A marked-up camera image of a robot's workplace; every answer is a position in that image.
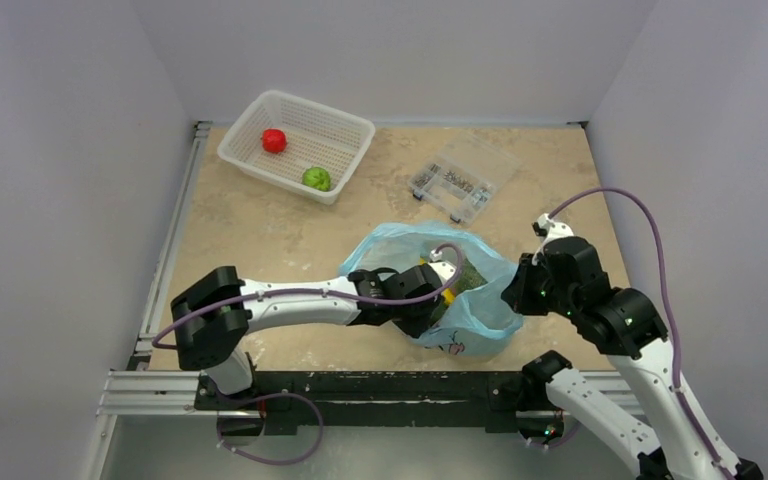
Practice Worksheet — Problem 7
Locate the light blue plastic bag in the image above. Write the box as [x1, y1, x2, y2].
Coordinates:
[338, 221, 524, 356]

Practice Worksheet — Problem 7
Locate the green fake fruit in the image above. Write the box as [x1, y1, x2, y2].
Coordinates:
[302, 166, 332, 192]

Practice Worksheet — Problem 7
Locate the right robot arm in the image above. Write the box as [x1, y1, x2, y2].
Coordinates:
[501, 235, 764, 479]

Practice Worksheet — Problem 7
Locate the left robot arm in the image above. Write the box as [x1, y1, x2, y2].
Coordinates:
[168, 261, 458, 409]

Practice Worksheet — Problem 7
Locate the yellow fake fruit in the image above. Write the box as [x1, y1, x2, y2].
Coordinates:
[442, 288, 456, 306]

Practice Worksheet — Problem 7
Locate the dark green fake melon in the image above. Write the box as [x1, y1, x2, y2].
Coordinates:
[452, 261, 488, 295]

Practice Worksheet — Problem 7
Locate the red fake fruit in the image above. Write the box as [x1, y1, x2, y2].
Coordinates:
[261, 128, 288, 154]

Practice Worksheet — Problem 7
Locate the clear plastic screw organizer box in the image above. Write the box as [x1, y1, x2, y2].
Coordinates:
[408, 131, 522, 226]

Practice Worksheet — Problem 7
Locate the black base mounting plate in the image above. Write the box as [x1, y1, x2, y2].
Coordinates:
[194, 371, 566, 440]

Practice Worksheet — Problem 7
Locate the white perforated plastic basket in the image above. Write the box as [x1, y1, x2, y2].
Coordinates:
[217, 90, 376, 205]

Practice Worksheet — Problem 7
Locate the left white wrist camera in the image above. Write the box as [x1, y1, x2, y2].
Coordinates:
[422, 250, 460, 289]

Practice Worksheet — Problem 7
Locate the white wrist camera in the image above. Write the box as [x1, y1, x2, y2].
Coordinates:
[422, 250, 460, 289]
[532, 213, 575, 255]

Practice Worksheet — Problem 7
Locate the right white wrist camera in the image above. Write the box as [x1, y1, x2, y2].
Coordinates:
[532, 213, 575, 255]

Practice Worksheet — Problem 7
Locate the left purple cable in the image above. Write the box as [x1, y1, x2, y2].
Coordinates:
[152, 243, 466, 350]

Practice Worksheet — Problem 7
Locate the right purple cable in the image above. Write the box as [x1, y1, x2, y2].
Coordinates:
[548, 187, 736, 480]

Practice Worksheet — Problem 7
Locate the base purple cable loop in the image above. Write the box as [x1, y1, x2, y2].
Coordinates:
[215, 386, 329, 466]

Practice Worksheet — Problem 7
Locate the aluminium frame rail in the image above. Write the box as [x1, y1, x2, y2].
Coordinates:
[96, 120, 213, 418]

